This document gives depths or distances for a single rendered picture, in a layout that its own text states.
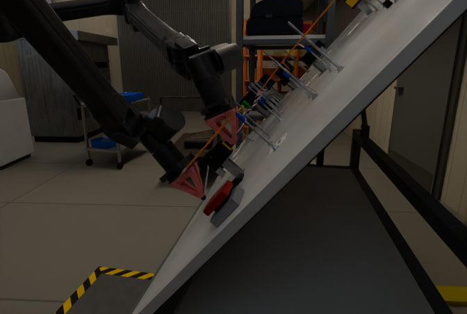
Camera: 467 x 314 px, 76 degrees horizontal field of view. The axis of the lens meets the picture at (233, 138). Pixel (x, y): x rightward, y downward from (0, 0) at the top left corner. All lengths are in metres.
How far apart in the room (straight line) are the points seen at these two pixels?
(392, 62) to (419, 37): 0.04
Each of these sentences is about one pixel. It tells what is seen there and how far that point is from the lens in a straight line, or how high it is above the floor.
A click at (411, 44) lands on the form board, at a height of 1.33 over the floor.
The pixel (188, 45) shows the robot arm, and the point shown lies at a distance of 0.69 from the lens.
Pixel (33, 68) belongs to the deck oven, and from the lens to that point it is 5.99.
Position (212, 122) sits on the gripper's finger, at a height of 1.19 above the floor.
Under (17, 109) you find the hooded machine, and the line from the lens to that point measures 5.02.
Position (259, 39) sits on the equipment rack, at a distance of 1.62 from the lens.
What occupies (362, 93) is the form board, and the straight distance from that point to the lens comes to 0.39.
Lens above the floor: 1.31
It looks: 14 degrees down
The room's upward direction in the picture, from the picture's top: straight up
